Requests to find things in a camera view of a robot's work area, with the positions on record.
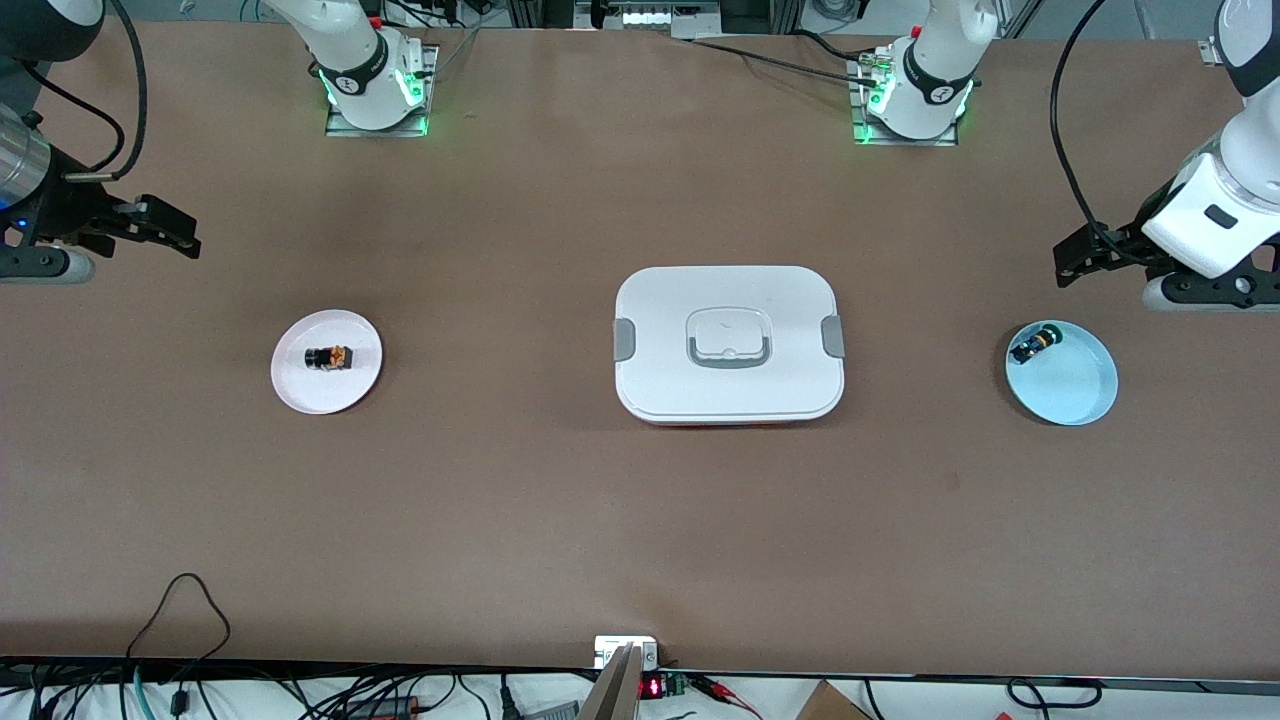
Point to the wooden strip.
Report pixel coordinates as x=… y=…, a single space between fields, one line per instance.
x=612 y=695

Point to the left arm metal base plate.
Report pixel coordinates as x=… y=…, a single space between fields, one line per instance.
x=857 y=100

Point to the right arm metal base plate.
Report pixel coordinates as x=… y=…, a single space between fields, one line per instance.
x=345 y=128

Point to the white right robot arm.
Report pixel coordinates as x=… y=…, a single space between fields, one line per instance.
x=365 y=90

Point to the black and green small toy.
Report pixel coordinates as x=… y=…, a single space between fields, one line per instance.
x=1030 y=347

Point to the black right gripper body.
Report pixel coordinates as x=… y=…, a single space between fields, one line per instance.
x=62 y=211

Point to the small white box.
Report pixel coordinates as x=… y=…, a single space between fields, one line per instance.
x=610 y=650

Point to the brown cardboard piece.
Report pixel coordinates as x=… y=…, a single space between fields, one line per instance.
x=828 y=705

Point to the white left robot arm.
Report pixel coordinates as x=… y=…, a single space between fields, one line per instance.
x=930 y=100

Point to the aluminium frame rack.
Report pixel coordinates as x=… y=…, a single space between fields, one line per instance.
x=520 y=12

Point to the red digit display board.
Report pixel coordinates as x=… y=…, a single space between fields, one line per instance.
x=652 y=687

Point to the pink round plate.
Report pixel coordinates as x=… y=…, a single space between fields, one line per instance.
x=330 y=395

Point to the light blue round plate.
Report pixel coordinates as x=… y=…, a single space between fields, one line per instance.
x=1070 y=385

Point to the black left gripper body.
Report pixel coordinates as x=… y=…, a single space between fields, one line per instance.
x=1122 y=243

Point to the white lidded lunch box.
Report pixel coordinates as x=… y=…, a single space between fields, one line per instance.
x=670 y=380

